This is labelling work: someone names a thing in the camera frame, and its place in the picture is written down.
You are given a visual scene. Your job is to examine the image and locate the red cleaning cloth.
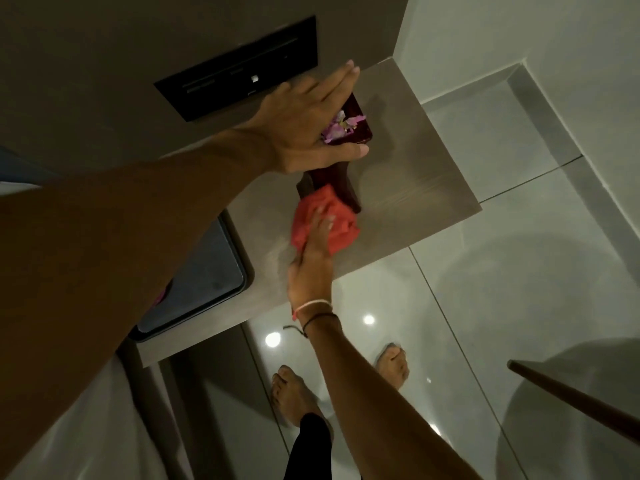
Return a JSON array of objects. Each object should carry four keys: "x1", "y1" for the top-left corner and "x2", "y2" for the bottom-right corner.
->
[{"x1": 290, "y1": 184, "x2": 361, "y2": 255}]

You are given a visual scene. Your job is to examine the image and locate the white string bracelet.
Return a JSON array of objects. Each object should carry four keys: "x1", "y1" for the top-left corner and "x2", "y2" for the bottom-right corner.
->
[{"x1": 292, "y1": 298, "x2": 333, "y2": 316}]

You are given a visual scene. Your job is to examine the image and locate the person's right forearm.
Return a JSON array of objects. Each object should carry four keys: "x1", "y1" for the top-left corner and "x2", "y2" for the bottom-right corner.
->
[{"x1": 295, "y1": 310, "x2": 484, "y2": 480}]

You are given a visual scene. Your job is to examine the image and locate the person's left foot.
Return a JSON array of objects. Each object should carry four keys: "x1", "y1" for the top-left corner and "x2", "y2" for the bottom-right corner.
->
[{"x1": 270, "y1": 365, "x2": 332, "y2": 441}]

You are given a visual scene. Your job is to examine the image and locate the black wall switch panel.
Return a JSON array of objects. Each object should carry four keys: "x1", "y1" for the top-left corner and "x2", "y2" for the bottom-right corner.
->
[{"x1": 153, "y1": 15, "x2": 319, "y2": 123}]

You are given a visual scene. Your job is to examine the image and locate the dark wooden bar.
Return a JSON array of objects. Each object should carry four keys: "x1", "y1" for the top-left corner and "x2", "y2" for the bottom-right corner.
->
[{"x1": 506, "y1": 359, "x2": 640, "y2": 431}]

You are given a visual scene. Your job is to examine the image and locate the dark red wooden tray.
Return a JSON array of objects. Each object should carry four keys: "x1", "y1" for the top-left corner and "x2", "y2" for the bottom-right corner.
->
[{"x1": 295, "y1": 92, "x2": 374, "y2": 215}]

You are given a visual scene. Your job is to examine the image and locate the person's foot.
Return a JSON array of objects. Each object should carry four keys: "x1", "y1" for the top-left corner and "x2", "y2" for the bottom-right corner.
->
[
  {"x1": 270, "y1": 365, "x2": 332, "y2": 441},
  {"x1": 373, "y1": 343, "x2": 411, "y2": 393}
]

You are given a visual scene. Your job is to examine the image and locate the person's right hand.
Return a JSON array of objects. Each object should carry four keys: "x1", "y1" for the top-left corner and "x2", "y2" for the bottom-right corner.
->
[{"x1": 287, "y1": 209, "x2": 337, "y2": 315}]

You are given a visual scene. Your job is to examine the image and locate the dark grey rounded tray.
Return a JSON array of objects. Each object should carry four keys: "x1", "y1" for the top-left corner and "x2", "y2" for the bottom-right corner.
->
[{"x1": 127, "y1": 210, "x2": 256, "y2": 343}]

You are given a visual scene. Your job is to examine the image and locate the black legging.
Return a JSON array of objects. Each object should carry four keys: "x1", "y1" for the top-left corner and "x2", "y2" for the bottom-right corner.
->
[{"x1": 283, "y1": 413, "x2": 335, "y2": 480}]

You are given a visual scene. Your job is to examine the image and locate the pink flower petals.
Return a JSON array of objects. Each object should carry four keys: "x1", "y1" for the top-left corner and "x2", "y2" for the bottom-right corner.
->
[{"x1": 320, "y1": 110, "x2": 366, "y2": 145}]

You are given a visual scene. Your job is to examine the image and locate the person's right foot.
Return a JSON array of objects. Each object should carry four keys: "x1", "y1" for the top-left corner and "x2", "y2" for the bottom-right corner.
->
[{"x1": 373, "y1": 343, "x2": 411, "y2": 393}]

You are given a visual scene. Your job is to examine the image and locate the black thread bracelet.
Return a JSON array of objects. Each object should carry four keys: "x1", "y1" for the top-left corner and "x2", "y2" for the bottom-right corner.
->
[{"x1": 283, "y1": 313, "x2": 336, "y2": 340}]

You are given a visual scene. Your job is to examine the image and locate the person's left forearm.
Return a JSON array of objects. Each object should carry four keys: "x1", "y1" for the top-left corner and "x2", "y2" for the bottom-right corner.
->
[{"x1": 0, "y1": 127, "x2": 278, "y2": 480}]

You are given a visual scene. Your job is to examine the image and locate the grey wooden bedside table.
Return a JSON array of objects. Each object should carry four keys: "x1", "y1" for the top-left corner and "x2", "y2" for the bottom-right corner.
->
[{"x1": 134, "y1": 57, "x2": 484, "y2": 370}]

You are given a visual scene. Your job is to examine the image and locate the person's left hand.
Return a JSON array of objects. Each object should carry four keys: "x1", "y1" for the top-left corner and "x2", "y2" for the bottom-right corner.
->
[{"x1": 239, "y1": 60, "x2": 370, "y2": 175}]

